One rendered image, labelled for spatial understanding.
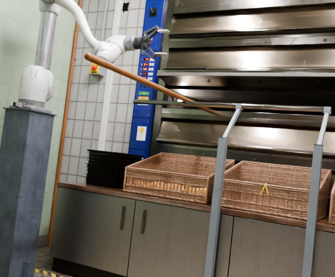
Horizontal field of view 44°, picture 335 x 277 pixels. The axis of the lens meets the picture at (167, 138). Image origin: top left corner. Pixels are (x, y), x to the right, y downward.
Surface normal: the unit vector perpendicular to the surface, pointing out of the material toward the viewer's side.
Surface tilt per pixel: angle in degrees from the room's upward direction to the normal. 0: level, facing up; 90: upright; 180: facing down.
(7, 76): 90
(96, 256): 90
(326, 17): 70
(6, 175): 90
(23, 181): 90
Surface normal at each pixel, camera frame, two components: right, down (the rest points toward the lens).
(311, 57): -0.38, -0.43
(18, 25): 0.89, 0.07
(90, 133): -0.44, -0.10
